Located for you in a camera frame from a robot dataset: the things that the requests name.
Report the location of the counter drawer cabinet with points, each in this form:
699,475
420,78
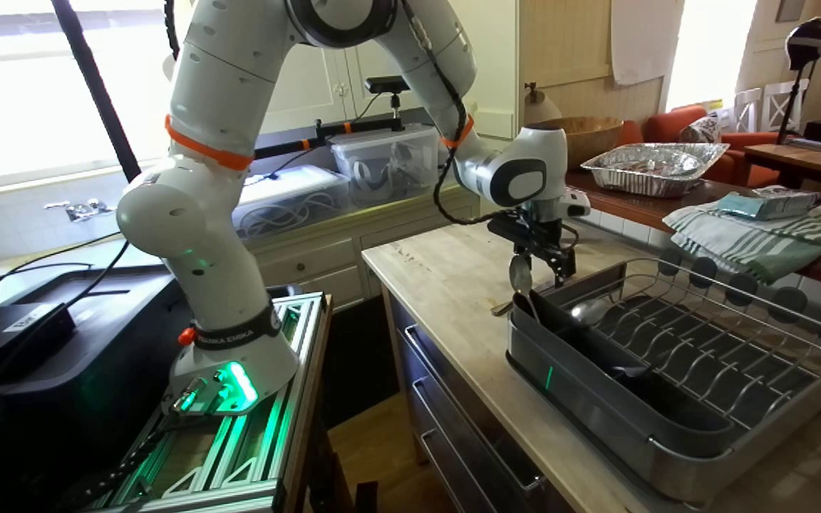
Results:
457,399

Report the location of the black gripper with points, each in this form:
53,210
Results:
545,234

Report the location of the black rod with orange clamps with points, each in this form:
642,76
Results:
297,144

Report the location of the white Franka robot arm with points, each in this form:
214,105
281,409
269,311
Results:
202,218

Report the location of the black webcam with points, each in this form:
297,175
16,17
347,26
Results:
385,83

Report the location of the white paper on wall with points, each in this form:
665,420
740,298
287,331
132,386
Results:
642,37

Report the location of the white low cabinet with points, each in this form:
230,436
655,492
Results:
334,258

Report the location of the small black box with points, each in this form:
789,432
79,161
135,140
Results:
12,336

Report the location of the black lamp on stand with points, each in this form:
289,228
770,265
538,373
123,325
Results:
810,44

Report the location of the black slanted pole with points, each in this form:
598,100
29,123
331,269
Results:
99,94

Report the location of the aluminium extrusion robot stand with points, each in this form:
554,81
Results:
240,456

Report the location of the silver table knife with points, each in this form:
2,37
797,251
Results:
504,309

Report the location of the striped kitchen towels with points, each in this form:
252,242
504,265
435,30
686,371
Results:
762,242

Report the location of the red couch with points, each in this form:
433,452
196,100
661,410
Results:
678,123

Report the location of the clear plastic storage bin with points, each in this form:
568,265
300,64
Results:
385,161
287,204

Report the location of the large black equipment case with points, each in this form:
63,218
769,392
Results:
69,409

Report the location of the small pump dispenser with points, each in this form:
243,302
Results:
535,100

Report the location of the aluminium foil tray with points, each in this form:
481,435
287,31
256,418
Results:
655,165

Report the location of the metal dish drying rack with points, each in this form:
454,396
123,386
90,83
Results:
678,436

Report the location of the dark wooden table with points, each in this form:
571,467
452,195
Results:
639,205

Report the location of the teal box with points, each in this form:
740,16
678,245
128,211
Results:
769,204

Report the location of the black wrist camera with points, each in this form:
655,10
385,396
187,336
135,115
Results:
505,225

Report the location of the silver spoon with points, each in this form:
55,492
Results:
521,275

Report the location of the white wall cabinet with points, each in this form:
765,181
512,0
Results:
334,87

